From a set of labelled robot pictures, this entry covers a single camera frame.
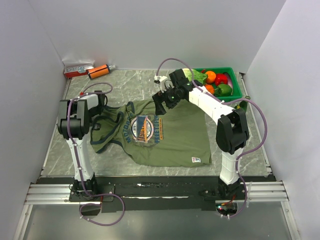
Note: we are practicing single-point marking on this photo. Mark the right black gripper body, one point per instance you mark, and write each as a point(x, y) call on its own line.
point(171, 98)

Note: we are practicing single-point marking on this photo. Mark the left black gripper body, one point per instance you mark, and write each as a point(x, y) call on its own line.
point(95, 111)

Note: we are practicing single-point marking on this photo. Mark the olive green t-shirt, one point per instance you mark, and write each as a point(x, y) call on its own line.
point(179, 138)

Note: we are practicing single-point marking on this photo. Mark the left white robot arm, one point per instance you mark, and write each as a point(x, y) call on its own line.
point(73, 123)

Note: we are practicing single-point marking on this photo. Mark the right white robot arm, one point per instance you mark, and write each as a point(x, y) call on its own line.
point(232, 130)

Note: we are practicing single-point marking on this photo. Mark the toy napa cabbage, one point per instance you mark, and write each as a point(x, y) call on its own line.
point(198, 76)

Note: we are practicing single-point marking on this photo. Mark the orange cylindrical bottle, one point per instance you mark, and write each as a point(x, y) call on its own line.
point(100, 71)

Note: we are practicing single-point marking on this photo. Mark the toy orange pumpkin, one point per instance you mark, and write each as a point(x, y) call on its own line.
point(210, 88)

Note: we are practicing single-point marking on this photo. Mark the toy orange fruit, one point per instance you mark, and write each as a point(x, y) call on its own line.
point(211, 76)

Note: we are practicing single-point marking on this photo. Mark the red white carton box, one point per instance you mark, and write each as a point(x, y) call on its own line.
point(76, 66)

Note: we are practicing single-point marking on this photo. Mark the toy green bell pepper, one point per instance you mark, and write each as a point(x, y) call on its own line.
point(223, 90)

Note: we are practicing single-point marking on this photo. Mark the toy red bell pepper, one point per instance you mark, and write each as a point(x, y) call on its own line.
point(220, 79)

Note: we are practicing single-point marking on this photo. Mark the toy purple eggplant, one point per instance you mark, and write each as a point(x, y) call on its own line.
point(229, 80)

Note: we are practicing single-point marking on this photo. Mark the green plastic crate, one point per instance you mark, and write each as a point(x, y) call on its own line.
point(236, 94)

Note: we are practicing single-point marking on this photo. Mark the small dark glass jar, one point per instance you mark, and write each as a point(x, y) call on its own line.
point(242, 105)

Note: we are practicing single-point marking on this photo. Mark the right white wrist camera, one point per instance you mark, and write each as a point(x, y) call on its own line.
point(164, 82)

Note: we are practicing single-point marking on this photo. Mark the aluminium rail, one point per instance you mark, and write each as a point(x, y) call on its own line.
point(59, 194)

